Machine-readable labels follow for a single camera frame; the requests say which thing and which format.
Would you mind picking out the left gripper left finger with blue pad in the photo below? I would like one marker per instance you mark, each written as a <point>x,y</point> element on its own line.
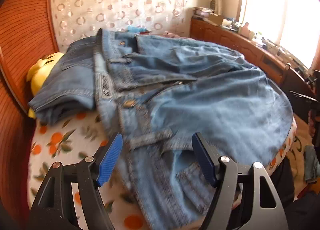
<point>106,158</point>

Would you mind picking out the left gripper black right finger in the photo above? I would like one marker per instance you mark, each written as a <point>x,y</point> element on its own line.
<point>209,160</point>

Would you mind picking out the blue denim jeans playboy logo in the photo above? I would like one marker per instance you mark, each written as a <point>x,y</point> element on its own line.
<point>157,92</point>

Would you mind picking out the wooden sideboard cabinet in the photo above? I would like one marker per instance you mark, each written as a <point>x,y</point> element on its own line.
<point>280,71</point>

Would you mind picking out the folded blue denim jeans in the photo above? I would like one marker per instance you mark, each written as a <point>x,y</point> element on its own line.
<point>72,86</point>

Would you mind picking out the pink thermos jug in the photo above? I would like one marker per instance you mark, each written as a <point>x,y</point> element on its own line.
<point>244,30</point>

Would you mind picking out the yellow pikachu plush toy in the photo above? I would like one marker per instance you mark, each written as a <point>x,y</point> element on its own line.
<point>39,72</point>

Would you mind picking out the cardboard box on cabinet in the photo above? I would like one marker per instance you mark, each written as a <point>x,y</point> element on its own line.
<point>216,19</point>

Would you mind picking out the cardboard box with blue cloth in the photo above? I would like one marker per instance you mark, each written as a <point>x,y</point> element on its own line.
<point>138,30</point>

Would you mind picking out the stack of books and papers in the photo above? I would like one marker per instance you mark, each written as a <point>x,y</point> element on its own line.
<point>202,13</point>

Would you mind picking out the sheer curtain with pink circles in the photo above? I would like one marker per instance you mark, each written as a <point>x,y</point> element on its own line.
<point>77,19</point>

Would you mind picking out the window with wooden frame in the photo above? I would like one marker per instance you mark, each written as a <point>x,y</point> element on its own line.
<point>292,25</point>

